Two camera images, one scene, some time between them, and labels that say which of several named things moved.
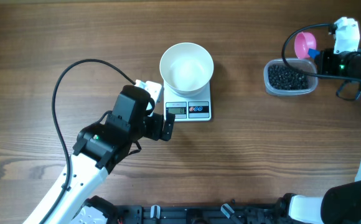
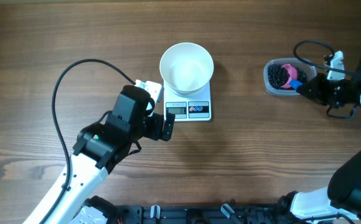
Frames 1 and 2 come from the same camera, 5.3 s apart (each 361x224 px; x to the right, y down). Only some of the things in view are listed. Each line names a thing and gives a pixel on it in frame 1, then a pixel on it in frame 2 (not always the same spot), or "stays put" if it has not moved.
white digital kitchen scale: [196, 108] stays put
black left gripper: [156, 133] stays put
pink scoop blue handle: [305, 46] -> [292, 82]
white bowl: [187, 68] stays put
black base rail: [230, 213] stays put
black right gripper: [325, 61] -> [317, 83]
